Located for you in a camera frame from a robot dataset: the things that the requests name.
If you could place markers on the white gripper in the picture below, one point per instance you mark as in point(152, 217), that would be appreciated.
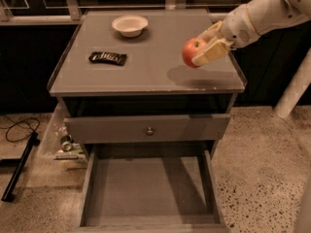
point(239, 27)

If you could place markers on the red apple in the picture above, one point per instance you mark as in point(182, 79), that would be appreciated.
point(190, 49)

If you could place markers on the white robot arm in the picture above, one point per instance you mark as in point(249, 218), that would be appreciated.
point(268, 15)

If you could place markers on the grey top drawer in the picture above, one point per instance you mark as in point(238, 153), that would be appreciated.
point(137, 129)

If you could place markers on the grey drawer cabinet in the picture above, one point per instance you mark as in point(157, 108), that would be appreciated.
point(154, 81)

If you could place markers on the brass drawer knob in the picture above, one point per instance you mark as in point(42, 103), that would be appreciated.
point(150, 131)

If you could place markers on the open grey middle drawer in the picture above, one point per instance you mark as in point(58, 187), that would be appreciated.
point(150, 188)

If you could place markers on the white paper bowl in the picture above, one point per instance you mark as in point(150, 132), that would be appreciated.
point(130, 26)

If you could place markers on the white table leg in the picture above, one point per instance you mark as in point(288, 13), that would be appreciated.
point(296, 88)

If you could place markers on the black candy bar wrapper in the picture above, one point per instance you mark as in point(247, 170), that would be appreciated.
point(107, 58)

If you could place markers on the metal window railing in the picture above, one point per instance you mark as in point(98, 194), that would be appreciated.
point(97, 7)

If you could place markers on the green soda can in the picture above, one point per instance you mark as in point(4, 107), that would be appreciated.
point(66, 143)

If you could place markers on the clear plastic bin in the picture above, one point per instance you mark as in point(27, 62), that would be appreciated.
point(50, 148)

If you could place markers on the black floor stand bar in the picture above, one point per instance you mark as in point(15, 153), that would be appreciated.
point(19, 163)

